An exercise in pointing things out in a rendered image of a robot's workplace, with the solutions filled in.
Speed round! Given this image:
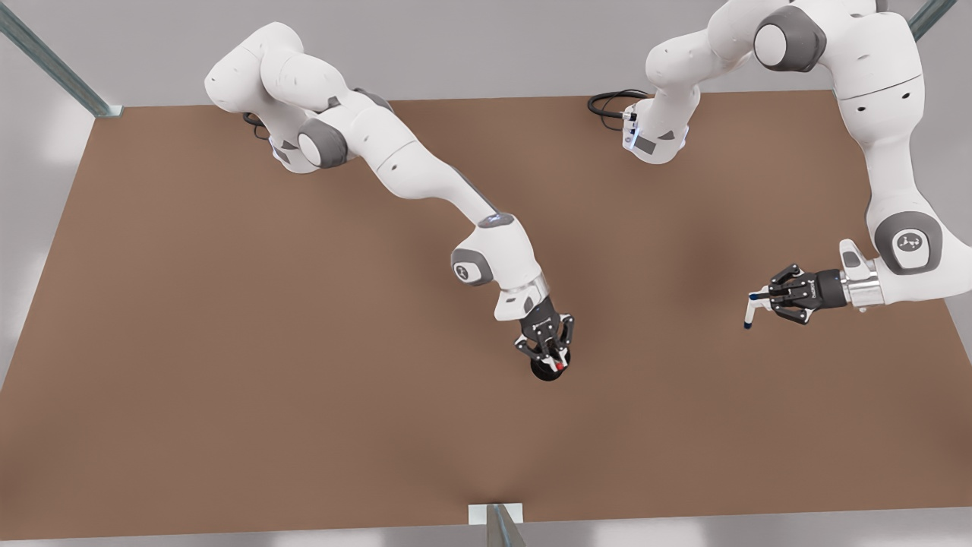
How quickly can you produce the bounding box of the black round cap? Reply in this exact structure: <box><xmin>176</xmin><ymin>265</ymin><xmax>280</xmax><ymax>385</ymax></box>
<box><xmin>531</xmin><ymin>351</ymin><xmax>573</xmax><ymax>382</ymax></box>

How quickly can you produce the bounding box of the white pen with blue tip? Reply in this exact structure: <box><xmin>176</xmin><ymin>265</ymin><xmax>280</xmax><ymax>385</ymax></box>
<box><xmin>743</xmin><ymin>289</ymin><xmax>772</xmax><ymax>330</ymax></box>

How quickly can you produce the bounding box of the silver frame post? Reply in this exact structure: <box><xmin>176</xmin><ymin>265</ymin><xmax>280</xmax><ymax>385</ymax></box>
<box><xmin>907</xmin><ymin>0</ymin><xmax>959</xmax><ymax>42</ymax></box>
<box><xmin>0</xmin><ymin>4</ymin><xmax>124</xmax><ymax>119</ymax></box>
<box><xmin>468</xmin><ymin>502</ymin><xmax>526</xmax><ymax>547</ymax></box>

